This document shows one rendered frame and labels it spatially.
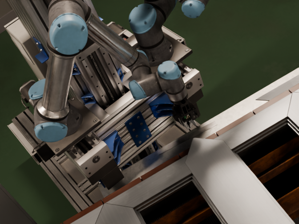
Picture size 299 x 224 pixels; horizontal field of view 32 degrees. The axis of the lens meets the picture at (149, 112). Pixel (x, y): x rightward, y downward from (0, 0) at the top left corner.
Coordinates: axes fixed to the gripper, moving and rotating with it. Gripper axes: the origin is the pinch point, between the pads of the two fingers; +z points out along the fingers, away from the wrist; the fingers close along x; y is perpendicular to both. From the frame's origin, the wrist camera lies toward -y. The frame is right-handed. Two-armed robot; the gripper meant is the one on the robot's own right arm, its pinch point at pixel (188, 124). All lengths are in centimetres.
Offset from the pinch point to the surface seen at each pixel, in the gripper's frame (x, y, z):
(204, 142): 1.7, 8.4, 5.1
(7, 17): -55, -291, 80
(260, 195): 5.9, 42.2, 5.2
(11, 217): -82, -10, 5
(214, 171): -2.1, 23.0, 5.1
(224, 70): 60, -105, 90
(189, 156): -6.4, 10.4, 5.1
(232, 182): 0.9, 31.1, 5.2
